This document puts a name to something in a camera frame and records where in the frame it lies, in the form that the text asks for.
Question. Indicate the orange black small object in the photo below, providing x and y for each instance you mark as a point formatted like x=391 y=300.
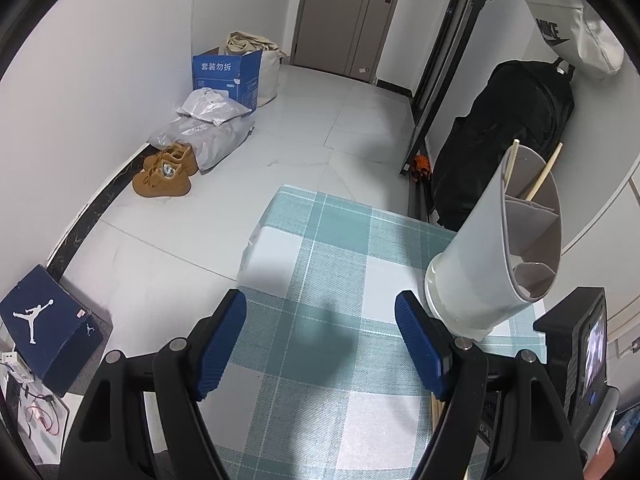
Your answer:
x=420 y=168

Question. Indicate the black tripod stand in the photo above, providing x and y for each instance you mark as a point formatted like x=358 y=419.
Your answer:
x=453 y=36

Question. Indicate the black hanging jacket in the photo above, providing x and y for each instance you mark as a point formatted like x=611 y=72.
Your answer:
x=528 y=101

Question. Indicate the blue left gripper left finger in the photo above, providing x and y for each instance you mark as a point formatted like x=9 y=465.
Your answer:
x=215 y=339

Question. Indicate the tan suede shoe rear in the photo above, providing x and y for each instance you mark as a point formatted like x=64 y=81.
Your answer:
x=180 y=154

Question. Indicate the lower grey plastic parcel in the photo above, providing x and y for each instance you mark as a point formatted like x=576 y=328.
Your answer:
x=210 y=144

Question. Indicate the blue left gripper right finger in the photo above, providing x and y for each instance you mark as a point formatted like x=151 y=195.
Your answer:
x=428 y=344

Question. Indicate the tan suede shoe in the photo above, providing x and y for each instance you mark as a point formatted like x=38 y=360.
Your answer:
x=180 y=154
x=162 y=181

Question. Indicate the teal plaid tablecloth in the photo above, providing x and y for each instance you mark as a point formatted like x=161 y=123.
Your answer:
x=320 y=384

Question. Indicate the wooden chopstick in holder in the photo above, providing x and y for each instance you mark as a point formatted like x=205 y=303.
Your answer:
x=544 y=174
x=510 y=162

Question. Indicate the grey plastic parcel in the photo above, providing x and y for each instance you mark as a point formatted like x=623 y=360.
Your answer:
x=210 y=144
x=209 y=105

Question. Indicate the brown door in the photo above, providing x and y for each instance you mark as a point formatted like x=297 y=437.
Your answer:
x=342 y=37

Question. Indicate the white power strip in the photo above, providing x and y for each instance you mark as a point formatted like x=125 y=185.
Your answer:
x=17 y=368

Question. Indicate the navy Jordan shoe box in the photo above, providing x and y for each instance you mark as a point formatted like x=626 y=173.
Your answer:
x=54 y=333

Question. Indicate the wooden chopstick in holder left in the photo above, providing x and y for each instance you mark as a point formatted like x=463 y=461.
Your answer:
x=510 y=162

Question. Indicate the upper grey plastic parcel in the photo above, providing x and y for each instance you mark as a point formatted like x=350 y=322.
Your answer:
x=209 y=105

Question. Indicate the wooden chopstick in holder right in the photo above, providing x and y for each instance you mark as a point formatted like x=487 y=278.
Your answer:
x=544 y=174

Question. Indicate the blue cardboard box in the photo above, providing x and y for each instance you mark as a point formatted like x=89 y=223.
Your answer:
x=235 y=75

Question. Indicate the tan suede shoe front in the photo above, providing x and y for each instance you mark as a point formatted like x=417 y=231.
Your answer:
x=162 y=181

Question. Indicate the white Nike bag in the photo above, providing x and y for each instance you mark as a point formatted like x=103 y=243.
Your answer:
x=577 y=34

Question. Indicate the white divided utensil holder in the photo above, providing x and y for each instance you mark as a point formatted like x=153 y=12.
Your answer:
x=504 y=258

